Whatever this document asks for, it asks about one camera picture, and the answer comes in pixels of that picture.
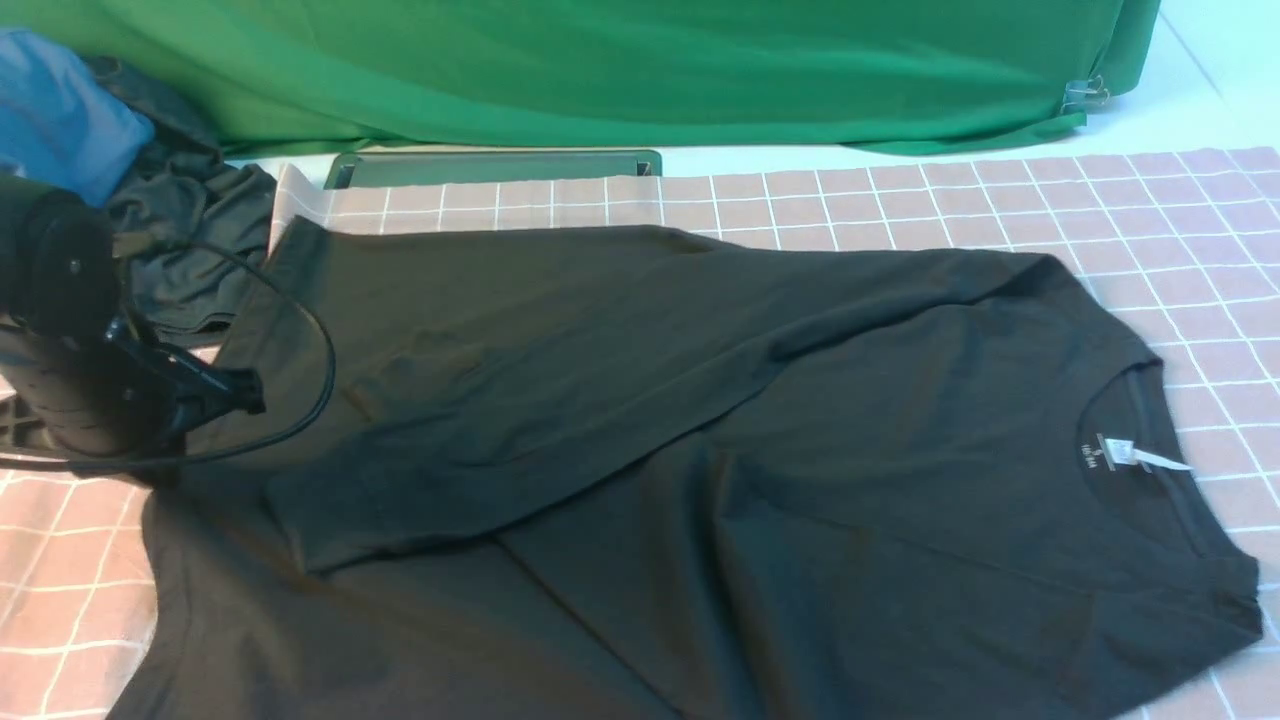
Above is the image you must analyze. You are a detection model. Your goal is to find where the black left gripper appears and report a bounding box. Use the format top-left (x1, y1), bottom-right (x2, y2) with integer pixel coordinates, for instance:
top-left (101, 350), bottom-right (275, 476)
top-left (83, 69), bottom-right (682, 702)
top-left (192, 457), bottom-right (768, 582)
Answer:
top-left (0, 315), bottom-right (268, 459)

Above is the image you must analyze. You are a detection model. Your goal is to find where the gray long-sleeve top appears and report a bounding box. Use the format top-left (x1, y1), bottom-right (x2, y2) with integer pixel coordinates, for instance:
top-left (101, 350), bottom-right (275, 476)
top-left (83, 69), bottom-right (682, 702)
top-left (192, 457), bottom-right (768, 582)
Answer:
top-left (110, 218), bottom-right (1265, 719)

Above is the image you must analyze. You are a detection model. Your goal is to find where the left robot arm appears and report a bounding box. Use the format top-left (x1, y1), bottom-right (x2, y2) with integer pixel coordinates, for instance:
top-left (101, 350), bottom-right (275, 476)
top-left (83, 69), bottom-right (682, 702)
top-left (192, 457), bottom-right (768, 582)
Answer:
top-left (1, 177), bottom-right (266, 475)

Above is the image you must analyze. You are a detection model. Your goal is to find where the dark gray crumpled garment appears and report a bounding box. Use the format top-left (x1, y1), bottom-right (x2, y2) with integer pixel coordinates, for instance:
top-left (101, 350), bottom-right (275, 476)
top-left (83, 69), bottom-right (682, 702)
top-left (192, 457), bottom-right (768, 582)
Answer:
top-left (83, 55), bottom-right (276, 348)

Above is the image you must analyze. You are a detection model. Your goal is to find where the blue garment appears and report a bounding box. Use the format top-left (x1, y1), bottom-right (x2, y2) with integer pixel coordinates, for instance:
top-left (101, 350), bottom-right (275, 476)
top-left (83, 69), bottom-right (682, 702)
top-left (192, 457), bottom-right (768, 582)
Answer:
top-left (1, 28), bottom-right (155, 208)

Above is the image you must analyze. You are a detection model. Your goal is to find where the green backdrop cloth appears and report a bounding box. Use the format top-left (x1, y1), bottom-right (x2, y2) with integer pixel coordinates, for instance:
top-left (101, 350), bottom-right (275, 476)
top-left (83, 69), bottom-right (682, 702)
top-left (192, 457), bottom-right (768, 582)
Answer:
top-left (3, 1), bottom-right (1160, 156)

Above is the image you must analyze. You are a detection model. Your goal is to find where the metal binder clip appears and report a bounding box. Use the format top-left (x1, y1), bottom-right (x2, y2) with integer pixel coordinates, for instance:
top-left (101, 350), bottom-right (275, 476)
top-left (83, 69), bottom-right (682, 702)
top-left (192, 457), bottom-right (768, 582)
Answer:
top-left (1059, 74), bottom-right (1111, 114)

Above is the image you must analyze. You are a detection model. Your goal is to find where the pink checkered tablecloth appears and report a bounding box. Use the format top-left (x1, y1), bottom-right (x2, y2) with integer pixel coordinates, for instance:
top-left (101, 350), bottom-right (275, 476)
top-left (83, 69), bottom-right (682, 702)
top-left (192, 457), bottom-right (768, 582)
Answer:
top-left (3, 147), bottom-right (1279, 719)

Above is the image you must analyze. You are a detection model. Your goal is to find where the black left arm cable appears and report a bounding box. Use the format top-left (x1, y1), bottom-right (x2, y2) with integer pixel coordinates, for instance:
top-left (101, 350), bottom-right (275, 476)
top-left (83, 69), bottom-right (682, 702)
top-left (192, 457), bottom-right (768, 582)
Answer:
top-left (0, 234), bottom-right (337, 473)

